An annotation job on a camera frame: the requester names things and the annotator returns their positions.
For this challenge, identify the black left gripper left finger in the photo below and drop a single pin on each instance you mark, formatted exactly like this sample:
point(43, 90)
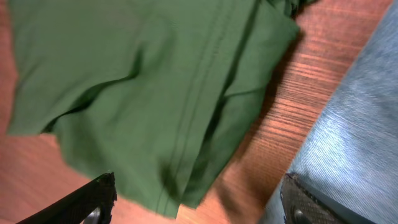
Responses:
point(91, 203)

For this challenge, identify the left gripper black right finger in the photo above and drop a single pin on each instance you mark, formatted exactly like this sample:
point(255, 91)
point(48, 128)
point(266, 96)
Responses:
point(304, 204)

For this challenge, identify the green garment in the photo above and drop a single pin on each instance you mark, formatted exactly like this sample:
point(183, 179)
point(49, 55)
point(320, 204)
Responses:
point(160, 92)

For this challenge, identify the blue folded towel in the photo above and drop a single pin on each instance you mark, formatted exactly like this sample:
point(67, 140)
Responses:
point(350, 155)

